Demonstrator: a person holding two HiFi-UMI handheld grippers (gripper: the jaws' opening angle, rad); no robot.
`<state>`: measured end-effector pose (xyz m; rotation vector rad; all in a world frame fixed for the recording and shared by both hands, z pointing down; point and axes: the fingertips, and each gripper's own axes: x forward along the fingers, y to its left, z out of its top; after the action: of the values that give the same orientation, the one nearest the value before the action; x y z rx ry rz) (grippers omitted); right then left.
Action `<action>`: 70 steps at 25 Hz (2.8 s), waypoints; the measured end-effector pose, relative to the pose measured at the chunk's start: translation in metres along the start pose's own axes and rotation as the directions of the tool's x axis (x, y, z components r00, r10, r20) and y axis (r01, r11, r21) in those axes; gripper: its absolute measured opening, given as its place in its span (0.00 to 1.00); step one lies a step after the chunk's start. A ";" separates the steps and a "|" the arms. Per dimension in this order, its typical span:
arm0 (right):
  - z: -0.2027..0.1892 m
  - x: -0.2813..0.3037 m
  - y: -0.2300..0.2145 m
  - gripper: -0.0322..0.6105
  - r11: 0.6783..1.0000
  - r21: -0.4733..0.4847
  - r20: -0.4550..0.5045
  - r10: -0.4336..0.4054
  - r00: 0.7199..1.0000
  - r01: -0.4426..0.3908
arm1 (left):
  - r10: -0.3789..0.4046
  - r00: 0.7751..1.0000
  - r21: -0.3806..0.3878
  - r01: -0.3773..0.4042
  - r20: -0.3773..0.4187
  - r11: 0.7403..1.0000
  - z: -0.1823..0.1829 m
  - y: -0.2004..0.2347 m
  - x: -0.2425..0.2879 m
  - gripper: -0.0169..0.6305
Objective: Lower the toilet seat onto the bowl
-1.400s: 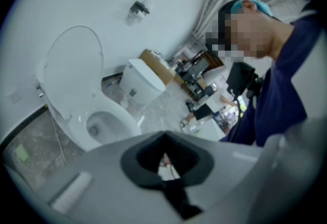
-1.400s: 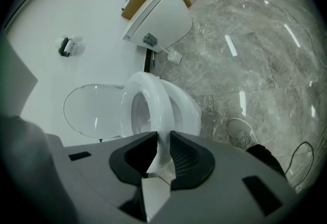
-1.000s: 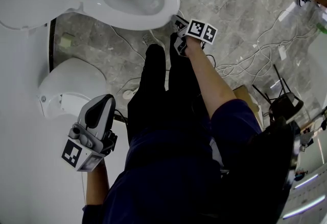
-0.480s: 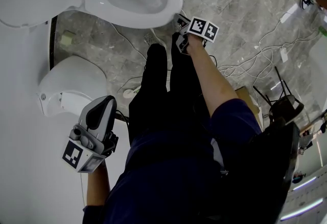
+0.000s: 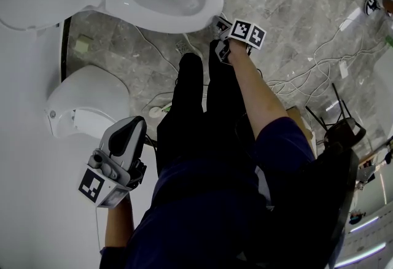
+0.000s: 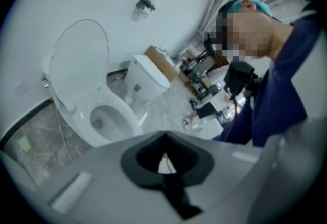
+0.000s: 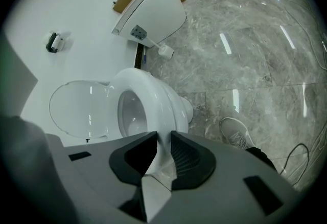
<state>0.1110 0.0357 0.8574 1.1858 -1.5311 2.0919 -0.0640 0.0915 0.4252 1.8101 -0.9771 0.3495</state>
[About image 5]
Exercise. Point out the person's right forearm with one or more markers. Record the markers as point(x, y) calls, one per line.
point(255, 89)

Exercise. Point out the green plastic clip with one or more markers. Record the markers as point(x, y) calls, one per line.
point(389, 41)

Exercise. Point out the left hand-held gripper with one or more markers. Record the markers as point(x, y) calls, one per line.
point(92, 186)

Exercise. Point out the person's navy shirt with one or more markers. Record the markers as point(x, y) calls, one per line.
point(199, 224)

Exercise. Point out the person's black trousers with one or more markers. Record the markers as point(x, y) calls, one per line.
point(190, 108)

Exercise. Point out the pale green floor pad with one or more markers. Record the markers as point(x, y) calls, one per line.
point(83, 44)

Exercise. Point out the person's left forearm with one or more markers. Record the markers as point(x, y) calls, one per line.
point(118, 224)

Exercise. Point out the white power adapter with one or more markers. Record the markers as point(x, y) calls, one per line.
point(344, 69)

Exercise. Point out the person's left shoe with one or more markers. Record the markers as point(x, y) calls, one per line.
point(181, 46)

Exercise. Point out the person's shoe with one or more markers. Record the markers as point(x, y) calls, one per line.
point(372, 2)
point(181, 46)

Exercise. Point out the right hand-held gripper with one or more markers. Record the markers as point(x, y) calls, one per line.
point(242, 31)

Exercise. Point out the white oval toilet with knob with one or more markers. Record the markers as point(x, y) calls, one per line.
point(92, 86)

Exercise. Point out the black stool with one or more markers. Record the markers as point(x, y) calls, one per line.
point(345, 132)

